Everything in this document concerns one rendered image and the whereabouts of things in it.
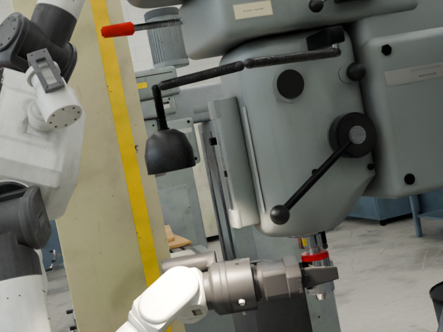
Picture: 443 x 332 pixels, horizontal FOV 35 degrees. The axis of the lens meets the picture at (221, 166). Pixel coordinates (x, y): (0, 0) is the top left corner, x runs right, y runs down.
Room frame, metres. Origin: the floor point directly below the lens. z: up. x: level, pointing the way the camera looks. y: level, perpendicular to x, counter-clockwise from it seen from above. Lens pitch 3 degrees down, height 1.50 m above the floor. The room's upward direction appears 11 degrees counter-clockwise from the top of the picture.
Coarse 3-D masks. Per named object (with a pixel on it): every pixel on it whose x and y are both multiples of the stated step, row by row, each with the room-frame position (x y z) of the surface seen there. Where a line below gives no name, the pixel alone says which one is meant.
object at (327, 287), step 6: (306, 264) 1.15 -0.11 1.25; (312, 264) 1.15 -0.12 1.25; (318, 264) 1.14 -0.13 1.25; (324, 264) 1.15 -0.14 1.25; (330, 264) 1.16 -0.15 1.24; (330, 282) 1.15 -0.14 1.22; (312, 288) 1.15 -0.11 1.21; (318, 288) 1.15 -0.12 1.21; (324, 288) 1.15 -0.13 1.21; (330, 288) 1.15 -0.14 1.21; (312, 294) 1.15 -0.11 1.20; (318, 294) 1.15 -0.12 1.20
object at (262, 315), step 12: (276, 300) 1.45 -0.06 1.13; (288, 300) 1.45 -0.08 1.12; (300, 300) 1.46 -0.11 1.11; (240, 312) 1.56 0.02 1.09; (252, 312) 1.44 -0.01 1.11; (264, 312) 1.44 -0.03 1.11; (276, 312) 1.45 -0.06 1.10; (288, 312) 1.45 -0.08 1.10; (300, 312) 1.46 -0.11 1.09; (240, 324) 1.58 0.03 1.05; (252, 324) 1.46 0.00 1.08; (264, 324) 1.44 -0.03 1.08; (276, 324) 1.44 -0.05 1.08; (288, 324) 1.45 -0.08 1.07; (300, 324) 1.46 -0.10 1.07
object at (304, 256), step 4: (304, 252) 1.18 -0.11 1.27; (320, 252) 1.16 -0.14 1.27; (324, 252) 1.15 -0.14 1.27; (304, 256) 1.16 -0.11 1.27; (308, 256) 1.15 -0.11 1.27; (312, 256) 1.15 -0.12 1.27; (316, 256) 1.14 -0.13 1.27; (320, 256) 1.15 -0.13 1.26; (324, 256) 1.15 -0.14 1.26; (328, 256) 1.16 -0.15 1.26; (304, 260) 1.16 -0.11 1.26; (308, 260) 1.15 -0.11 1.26; (312, 260) 1.15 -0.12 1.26; (316, 260) 1.15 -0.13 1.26
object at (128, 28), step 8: (120, 24) 1.19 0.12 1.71; (128, 24) 1.19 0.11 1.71; (136, 24) 1.20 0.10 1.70; (144, 24) 1.21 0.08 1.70; (152, 24) 1.21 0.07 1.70; (160, 24) 1.21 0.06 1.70; (168, 24) 1.22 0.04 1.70; (176, 24) 1.22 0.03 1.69; (104, 32) 1.18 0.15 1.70; (112, 32) 1.18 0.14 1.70; (120, 32) 1.19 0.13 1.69; (128, 32) 1.19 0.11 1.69
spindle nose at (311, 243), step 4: (308, 236) 1.15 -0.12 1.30; (312, 236) 1.14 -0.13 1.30; (316, 236) 1.15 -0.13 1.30; (320, 236) 1.15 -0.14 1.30; (300, 240) 1.16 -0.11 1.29; (308, 240) 1.15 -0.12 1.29; (312, 240) 1.14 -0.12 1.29; (316, 240) 1.15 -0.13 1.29; (320, 240) 1.15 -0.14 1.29; (300, 244) 1.16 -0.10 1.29; (308, 244) 1.15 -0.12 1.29; (312, 244) 1.14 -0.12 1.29; (316, 244) 1.14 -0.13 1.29; (320, 244) 1.15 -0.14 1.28; (300, 248) 1.16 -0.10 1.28; (304, 248) 1.15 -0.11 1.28; (308, 248) 1.15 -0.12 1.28
